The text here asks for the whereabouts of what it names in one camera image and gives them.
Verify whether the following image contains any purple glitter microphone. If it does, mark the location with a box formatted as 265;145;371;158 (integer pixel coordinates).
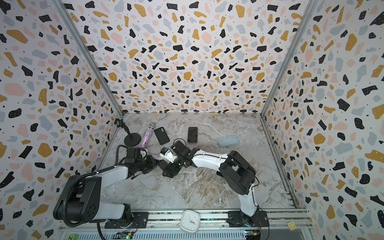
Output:
140;123;156;149

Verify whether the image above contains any white square clock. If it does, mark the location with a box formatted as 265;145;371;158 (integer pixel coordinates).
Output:
180;210;201;234

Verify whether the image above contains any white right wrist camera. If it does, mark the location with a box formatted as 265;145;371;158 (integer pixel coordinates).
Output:
160;147;178;163

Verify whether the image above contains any aluminium frame post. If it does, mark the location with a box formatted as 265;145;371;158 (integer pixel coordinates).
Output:
261;0;319;119
52;0;124;118

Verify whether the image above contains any pink silicone phone case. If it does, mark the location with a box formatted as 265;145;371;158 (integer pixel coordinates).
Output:
187;126;199;145

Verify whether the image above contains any black phone case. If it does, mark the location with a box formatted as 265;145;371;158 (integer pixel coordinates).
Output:
154;127;170;145

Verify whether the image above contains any aluminium frame post right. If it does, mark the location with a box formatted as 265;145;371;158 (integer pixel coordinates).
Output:
261;0;319;119

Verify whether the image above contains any aluminium frame post left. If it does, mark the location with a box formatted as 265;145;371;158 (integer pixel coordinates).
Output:
52;0;124;118

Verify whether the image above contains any silver smartphone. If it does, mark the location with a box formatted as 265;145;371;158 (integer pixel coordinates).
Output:
158;160;169;171

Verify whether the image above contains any light blue phone case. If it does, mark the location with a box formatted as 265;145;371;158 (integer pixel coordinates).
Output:
218;135;240;148

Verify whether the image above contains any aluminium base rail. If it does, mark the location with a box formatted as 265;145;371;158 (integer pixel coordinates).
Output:
57;209;317;240

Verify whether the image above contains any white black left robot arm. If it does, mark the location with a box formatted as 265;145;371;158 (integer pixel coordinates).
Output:
53;145;160;228

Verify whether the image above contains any black corrugated cable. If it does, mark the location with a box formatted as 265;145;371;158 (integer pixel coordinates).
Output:
61;144;142;240

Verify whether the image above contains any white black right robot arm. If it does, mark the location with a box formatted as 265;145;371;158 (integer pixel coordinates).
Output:
160;141;259;217

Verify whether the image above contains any black round microphone stand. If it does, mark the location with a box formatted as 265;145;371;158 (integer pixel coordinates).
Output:
114;119;142;147

